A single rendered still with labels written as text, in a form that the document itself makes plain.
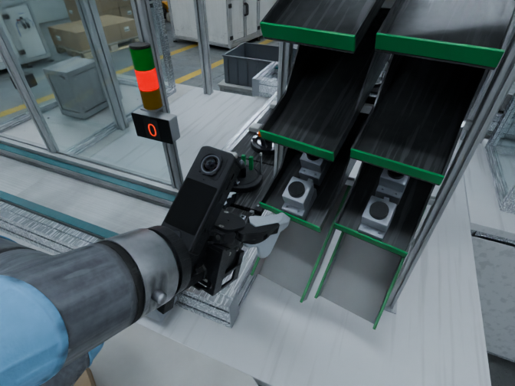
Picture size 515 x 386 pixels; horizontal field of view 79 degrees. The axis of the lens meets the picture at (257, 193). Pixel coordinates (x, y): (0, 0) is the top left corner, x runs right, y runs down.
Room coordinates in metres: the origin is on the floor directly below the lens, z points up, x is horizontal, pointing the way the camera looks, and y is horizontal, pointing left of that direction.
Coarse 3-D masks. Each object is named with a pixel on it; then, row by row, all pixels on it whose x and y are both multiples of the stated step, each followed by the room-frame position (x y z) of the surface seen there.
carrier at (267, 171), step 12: (252, 156) 0.89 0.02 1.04; (252, 168) 0.88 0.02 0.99; (264, 168) 0.91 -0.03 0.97; (240, 180) 0.82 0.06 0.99; (252, 180) 0.82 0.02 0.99; (264, 180) 0.85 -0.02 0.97; (240, 192) 0.78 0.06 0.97; (252, 192) 0.78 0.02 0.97; (264, 192) 0.78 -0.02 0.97; (240, 204) 0.72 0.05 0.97; (252, 204) 0.72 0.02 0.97
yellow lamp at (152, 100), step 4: (140, 92) 0.78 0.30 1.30; (144, 92) 0.77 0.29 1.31; (148, 92) 0.77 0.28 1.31; (152, 92) 0.77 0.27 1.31; (156, 92) 0.78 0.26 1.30; (144, 96) 0.77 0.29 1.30; (148, 96) 0.77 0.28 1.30; (152, 96) 0.77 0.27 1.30; (156, 96) 0.78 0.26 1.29; (160, 96) 0.79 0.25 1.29; (144, 100) 0.77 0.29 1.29; (148, 100) 0.77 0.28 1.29; (152, 100) 0.77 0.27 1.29; (156, 100) 0.78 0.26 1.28; (160, 100) 0.79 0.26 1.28; (144, 104) 0.78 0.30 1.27; (148, 104) 0.77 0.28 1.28; (152, 104) 0.77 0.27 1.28; (156, 104) 0.78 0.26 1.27; (160, 104) 0.79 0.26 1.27; (148, 108) 0.77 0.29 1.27; (152, 108) 0.77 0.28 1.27; (156, 108) 0.78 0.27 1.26
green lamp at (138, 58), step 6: (150, 48) 0.79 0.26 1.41; (132, 54) 0.78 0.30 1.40; (138, 54) 0.77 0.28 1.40; (144, 54) 0.78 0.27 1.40; (150, 54) 0.79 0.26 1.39; (132, 60) 0.78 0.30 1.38; (138, 60) 0.77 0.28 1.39; (144, 60) 0.77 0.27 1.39; (150, 60) 0.78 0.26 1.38; (138, 66) 0.77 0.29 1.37; (144, 66) 0.77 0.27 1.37; (150, 66) 0.78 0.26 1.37
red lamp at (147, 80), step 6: (138, 72) 0.77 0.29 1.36; (144, 72) 0.77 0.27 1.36; (150, 72) 0.78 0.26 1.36; (138, 78) 0.78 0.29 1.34; (144, 78) 0.77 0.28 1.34; (150, 78) 0.78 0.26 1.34; (156, 78) 0.79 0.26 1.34; (138, 84) 0.78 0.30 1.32; (144, 84) 0.77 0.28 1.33; (150, 84) 0.77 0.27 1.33; (156, 84) 0.79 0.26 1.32; (144, 90) 0.77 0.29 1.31; (150, 90) 0.77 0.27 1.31
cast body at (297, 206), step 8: (288, 184) 0.46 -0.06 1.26; (296, 184) 0.44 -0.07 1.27; (304, 184) 0.45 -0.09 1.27; (312, 184) 0.45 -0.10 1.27; (288, 192) 0.44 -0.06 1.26; (296, 192) 0.43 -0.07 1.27; (304, 192) 0.43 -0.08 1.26; (312, 192) 0.45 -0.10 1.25; (288, 200) 0.43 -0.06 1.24; (296, 200) 0.42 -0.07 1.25; (304, 200) 0.42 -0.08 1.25; (312, 200) 0.45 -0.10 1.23; (288, 208) 0.43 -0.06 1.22; (296, 208) 0.43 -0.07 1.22; (304, 208) 0.42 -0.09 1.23; (296, 216) 0.43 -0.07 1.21; (304, 216) 0.43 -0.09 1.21
